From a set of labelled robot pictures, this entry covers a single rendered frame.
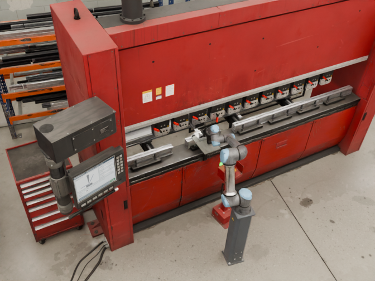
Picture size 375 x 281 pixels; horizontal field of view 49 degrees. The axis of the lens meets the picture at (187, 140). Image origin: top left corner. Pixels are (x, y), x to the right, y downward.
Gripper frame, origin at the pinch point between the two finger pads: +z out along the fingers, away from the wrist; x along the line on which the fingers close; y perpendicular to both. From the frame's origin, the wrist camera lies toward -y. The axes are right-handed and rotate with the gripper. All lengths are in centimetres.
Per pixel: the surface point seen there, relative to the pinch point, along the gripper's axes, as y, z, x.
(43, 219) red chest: -25, 57, 163
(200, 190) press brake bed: -52, 50, 1
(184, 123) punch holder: 16.8, -16.2, 19.8
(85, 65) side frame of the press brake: 65, -104, 109
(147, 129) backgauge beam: 27, 26, 43
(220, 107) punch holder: 21.1, -20.6, -19.1
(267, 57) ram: 49, -53, -67
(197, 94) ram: 36, -38, 7
